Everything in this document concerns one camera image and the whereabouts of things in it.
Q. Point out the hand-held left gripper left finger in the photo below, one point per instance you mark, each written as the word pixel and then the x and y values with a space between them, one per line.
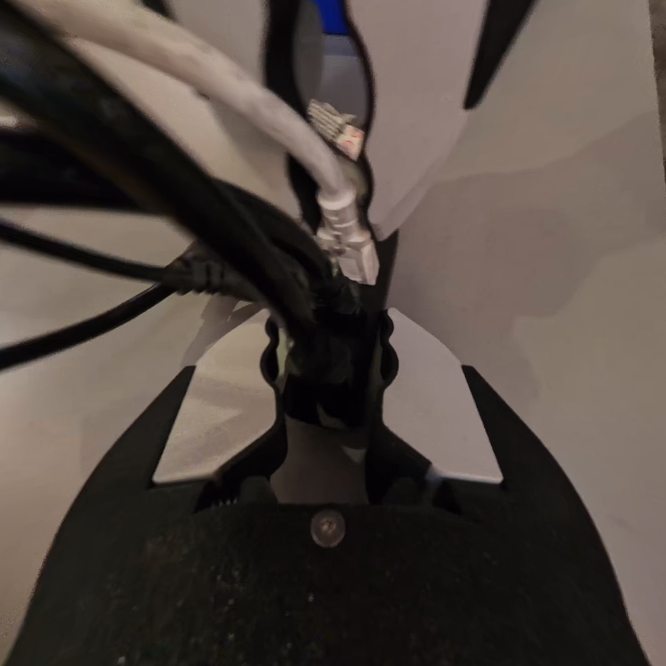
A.
pixel 208 416

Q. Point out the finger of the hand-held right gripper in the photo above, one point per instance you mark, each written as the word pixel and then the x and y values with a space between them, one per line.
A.
pixel 229 21
pixel 416 104

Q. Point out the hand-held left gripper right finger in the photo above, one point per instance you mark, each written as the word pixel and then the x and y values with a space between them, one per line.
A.
pixel 442 416

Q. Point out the white desk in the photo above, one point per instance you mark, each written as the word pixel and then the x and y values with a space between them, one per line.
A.
pixel 546 312

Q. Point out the blue box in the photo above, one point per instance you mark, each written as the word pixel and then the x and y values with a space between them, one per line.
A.
pixel 335 15

